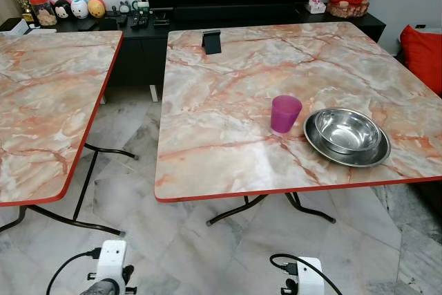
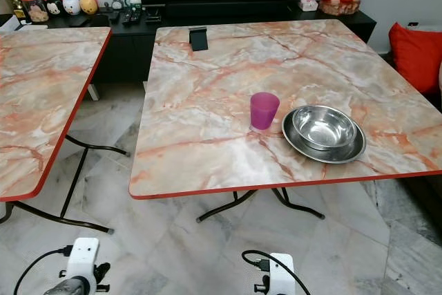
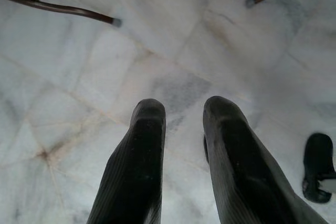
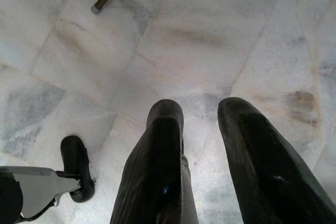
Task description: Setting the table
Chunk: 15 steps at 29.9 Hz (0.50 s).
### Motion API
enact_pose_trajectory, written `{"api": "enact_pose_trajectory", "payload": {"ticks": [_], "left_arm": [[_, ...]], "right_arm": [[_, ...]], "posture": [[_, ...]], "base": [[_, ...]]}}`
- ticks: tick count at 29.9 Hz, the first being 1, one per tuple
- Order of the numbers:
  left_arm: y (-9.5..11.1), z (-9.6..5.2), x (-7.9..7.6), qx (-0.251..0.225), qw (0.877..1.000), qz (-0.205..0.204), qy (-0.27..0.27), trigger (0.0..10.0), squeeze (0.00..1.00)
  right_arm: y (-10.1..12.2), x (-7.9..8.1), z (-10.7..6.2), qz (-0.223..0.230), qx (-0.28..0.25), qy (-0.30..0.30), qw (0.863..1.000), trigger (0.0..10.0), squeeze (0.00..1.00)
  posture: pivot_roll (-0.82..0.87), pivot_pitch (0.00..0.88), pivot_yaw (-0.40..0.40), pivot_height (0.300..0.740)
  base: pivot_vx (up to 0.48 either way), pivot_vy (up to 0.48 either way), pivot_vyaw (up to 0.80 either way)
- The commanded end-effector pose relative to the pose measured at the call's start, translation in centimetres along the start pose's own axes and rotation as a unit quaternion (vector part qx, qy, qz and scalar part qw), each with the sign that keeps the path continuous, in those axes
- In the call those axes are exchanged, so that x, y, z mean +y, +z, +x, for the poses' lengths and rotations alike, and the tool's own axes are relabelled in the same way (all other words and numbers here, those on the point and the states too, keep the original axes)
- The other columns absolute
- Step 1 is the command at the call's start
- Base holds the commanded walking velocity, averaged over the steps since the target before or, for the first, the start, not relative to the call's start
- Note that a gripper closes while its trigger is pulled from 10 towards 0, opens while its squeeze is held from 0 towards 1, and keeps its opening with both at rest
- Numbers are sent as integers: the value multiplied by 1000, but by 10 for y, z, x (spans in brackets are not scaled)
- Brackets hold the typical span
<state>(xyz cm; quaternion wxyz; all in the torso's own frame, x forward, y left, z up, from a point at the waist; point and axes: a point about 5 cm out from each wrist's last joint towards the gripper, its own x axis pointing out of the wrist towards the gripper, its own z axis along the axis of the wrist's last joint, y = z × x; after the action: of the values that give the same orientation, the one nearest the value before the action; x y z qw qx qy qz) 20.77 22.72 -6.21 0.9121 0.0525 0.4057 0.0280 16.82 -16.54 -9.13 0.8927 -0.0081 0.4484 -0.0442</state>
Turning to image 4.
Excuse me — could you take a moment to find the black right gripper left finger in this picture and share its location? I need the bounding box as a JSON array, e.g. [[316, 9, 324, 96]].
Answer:
[[109, 99, 200, 224]]

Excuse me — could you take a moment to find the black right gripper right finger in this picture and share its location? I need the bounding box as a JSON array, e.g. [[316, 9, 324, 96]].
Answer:
[[217, 97, 336, 224]]

